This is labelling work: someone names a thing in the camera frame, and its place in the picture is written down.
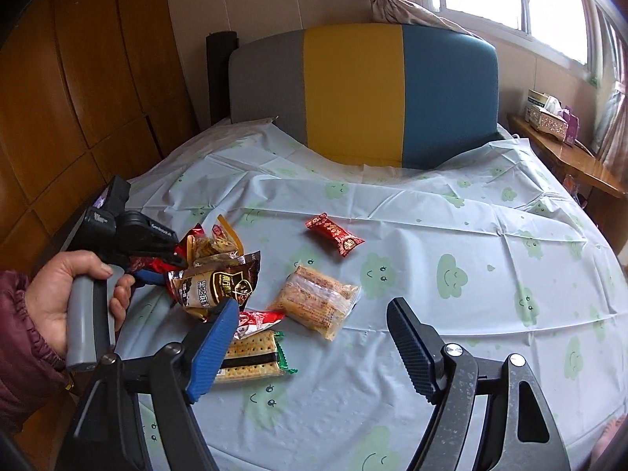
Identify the wooden nightstand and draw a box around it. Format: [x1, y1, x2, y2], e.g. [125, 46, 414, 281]
[508, 113, 628, 199]

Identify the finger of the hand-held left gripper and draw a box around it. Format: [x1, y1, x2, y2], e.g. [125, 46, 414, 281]
[126, 248, 190, 270]
[130, 266, 168, 288]

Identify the patterned tissue box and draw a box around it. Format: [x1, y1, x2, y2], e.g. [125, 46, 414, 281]
[524, 98, 565, 134]

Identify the red candy packet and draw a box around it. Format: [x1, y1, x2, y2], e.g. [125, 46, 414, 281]
[305, 213, 366, 258]

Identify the orange-edged clear snack packet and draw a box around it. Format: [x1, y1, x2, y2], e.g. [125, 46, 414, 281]
[189, 215, 245, 261]

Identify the person's left forearm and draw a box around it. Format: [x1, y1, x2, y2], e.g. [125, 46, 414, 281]
[0, 267, 74, 435]

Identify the white and green box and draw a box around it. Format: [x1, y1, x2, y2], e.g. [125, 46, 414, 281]
[526, 89, 555, 110]

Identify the purple box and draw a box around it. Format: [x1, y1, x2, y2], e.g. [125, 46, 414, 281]
[562, 107, 581, 146]

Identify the clear rice cracker packet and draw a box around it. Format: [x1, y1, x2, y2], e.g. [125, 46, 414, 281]
[267, 264, 361, 341]

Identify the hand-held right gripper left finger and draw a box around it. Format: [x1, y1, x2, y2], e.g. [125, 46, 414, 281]
[54, 297, 241, 471]

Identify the green-edged biscuit packet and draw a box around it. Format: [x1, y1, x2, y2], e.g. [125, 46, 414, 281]
[216, 329, 298, 384]

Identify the shiny red foil packet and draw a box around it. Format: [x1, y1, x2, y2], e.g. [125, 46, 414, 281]
[150, 225, 204, 276]

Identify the wooden wardrobe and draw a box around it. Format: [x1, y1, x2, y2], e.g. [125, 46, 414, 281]
[0, 0, 214, 315]

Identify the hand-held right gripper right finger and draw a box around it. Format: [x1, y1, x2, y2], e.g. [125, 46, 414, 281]
[387, 297, 572, 471]

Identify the brown bread packet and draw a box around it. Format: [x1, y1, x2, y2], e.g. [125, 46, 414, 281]
[164, 250, 262, 322]

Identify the grey yellow blue headboard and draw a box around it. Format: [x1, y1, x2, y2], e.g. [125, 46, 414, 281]
[228, 24, 498, 170]

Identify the black rolled mat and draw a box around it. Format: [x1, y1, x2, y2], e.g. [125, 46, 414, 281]
[206, 32, 239, 126]

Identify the person's left hand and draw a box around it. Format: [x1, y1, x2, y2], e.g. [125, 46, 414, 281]
[24, 249, 137, 355]

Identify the red and white packet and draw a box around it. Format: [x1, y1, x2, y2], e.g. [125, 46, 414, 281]
[235, 309, 286, 341]

